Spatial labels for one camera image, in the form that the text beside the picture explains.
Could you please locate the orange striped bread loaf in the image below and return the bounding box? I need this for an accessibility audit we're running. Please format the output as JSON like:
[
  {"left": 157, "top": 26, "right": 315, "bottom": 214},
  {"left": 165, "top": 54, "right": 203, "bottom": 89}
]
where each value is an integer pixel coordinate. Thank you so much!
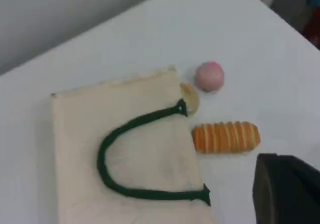
[{"left": 191, "top": 120, "right": 262, "bottom": 155}]

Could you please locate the white bag with green handles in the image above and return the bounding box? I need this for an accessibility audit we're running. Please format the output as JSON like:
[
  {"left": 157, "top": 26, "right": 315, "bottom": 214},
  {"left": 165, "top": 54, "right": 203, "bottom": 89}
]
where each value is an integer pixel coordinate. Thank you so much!
[{"left": 50, "top": 65, "right": 212, "bottom": 224}]

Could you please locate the pink round peach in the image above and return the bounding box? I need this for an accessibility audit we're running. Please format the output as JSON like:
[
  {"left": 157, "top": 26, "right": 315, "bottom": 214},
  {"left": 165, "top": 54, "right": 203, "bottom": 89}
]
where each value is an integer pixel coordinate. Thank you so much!
[{"left": 194, "top": 61, "right": 225, "bottom": 92}]

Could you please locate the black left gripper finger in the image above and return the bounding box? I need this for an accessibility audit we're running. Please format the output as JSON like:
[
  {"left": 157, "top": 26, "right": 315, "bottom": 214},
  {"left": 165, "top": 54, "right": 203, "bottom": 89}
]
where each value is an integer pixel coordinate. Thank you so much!
[
  {"left": 251, "top": 153, "right": 309, "bottom": 224},
  {"left": 276, "top": 154, "right": 320, "bottom": 224}
]

